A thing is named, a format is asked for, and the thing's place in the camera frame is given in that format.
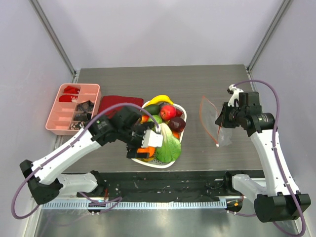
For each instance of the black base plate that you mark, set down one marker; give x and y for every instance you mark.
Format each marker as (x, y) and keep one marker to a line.
(174, 186)

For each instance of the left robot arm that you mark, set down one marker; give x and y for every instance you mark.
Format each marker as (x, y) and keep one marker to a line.
(45, 178)

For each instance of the red apple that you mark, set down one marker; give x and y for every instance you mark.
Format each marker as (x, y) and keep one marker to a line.
(167, 112)

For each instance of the red items in tray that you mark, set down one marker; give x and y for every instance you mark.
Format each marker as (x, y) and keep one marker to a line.
(69, 94)

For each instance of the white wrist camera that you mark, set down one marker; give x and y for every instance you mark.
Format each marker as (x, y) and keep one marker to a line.
(234, 92)
(151, 139)

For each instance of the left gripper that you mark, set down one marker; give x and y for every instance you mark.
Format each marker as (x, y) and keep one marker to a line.
(132, 149)

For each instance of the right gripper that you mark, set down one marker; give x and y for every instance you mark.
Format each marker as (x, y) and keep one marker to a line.
(226, 115)

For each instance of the white perforated fruit basket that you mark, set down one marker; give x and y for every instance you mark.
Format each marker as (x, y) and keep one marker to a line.
(153, 162)

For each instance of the green white cabbage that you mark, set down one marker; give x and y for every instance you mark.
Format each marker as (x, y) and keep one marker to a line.
(171, 146)

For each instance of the pink compartment tray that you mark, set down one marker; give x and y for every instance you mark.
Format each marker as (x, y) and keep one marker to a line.
(61, 114)

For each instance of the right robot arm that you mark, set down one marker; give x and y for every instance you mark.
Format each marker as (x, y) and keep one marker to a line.
(280, 199)

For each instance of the red folded cloth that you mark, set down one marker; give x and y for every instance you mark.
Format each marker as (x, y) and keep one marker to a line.
(111, 105)

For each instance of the clear zip top bag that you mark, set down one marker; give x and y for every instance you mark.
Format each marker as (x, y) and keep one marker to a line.
(208, 114)

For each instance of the dark red mangosteen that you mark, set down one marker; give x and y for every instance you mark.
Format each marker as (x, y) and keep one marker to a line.
(177, 124)

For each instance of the dark wrapped items in tray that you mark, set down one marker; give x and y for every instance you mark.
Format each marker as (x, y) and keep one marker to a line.
(82, 115)

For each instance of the green avocado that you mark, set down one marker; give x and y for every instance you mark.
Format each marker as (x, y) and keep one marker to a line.
(153, 109)

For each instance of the orange fruit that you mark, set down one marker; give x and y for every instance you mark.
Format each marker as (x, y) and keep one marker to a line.
(150, 150)
(176, 134)

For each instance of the small green cabbage ball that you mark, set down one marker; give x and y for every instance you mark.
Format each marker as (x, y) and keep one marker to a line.
(157, 118)

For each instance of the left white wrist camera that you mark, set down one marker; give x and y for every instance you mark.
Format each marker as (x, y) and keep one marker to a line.
(151, 139)

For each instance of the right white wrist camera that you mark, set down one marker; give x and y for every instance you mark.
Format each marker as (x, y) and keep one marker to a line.
(234, 92)

